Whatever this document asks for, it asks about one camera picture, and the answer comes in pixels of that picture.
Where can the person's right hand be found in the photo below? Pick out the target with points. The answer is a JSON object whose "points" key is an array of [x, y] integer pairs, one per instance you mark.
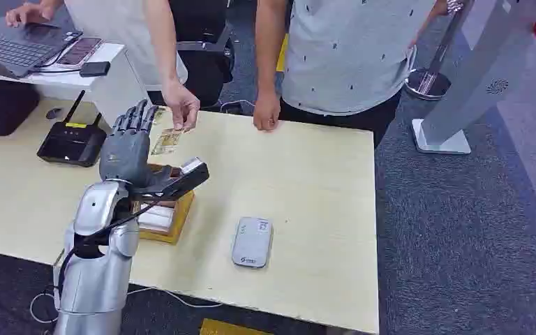
{"points": [[30, 13], [266, 111]]}

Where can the person's left hand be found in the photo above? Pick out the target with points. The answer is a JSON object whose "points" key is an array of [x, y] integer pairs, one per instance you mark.
{"points": [[182, 104]]}

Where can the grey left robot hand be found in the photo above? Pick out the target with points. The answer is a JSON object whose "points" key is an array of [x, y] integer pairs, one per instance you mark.
{"points": [[124, 148]]}

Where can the printed card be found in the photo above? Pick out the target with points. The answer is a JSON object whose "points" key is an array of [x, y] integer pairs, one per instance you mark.
{"points": [[159, 115], [166, 142]]}

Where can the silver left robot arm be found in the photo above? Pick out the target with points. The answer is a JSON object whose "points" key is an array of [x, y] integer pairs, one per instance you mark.
{"points": [[92, 277]]}

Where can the grey laptop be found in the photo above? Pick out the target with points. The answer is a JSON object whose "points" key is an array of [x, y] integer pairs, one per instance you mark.
{"points": [[13, 46]]}

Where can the black router with antennas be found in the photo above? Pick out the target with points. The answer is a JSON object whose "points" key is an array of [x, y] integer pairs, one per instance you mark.
{"points": [[71, 144]]}

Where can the white side desk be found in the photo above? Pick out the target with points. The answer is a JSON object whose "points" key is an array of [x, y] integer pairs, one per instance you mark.
{"points": [[111, 92]]}

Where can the yellow floor tape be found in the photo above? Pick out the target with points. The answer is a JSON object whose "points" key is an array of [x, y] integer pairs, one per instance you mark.
{"points": [[231, 328], [283, 53]]}

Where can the smartphone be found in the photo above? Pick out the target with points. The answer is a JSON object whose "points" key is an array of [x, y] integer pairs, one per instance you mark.
{"points": [[79, 51]]}

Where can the white card stack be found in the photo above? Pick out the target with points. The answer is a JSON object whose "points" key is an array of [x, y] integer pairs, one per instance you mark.
{"points": [[157, 218]]}

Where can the black office chair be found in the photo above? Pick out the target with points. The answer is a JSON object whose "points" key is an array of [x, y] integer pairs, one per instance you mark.
{"points": [[198, 27]]}

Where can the dark computer mouse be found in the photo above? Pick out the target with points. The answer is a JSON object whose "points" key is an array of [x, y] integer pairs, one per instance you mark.
{"points": [[54, 113]]}

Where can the person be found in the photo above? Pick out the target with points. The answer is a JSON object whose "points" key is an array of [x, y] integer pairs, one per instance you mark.
{"points": [[351, 51], [111, 27]]}

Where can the small black box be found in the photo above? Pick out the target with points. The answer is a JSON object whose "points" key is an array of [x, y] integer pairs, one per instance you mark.
{"points": [[95, 69]]}

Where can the wooden card box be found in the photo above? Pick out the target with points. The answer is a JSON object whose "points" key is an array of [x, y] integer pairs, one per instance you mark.
{"points": [[181, 219]]}

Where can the black bag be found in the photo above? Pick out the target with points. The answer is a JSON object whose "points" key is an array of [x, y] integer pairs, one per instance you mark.
{"points": [[0, 106]]}

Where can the grey card reader device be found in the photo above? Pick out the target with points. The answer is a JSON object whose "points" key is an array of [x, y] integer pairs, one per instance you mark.
{"points": [[252, 242]]}

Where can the chrome stanchion post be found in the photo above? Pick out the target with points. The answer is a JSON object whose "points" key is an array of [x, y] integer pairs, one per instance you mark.
{"points": [[427, 85]]}

